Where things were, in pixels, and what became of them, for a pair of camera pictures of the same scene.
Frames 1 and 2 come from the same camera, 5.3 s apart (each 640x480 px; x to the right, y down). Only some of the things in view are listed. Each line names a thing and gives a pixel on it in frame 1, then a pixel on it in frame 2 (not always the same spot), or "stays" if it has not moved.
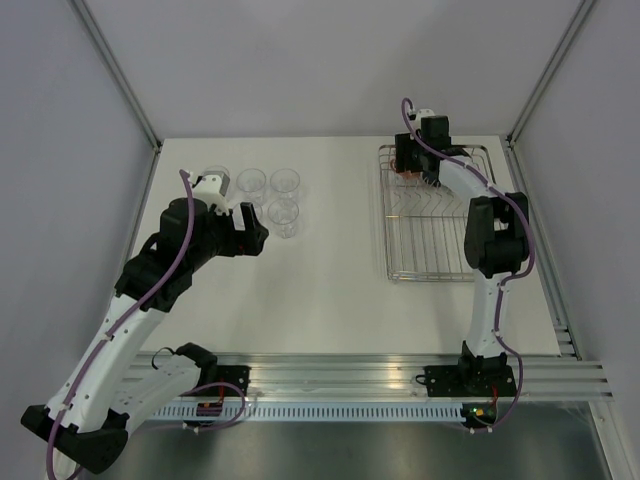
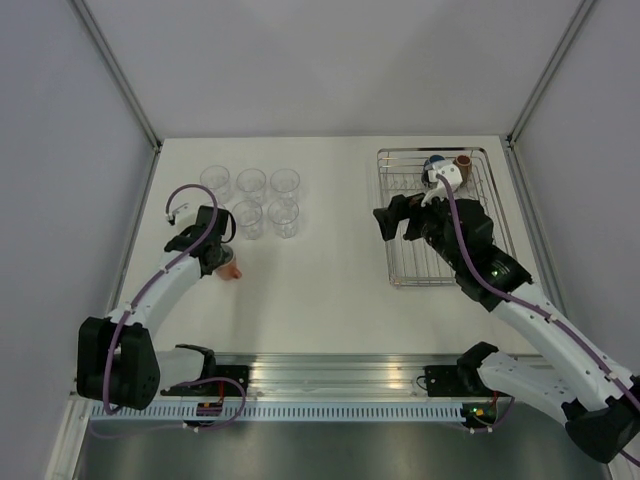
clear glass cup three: x=285 y=182 stays
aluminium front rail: x=390 y=377 stays
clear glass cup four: x=283 y=213 stays
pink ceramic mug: x=406 y=174 -> x=229 y=271
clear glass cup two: x=250 y=183 stays
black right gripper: x=403 y=144 -> x=402 y=207
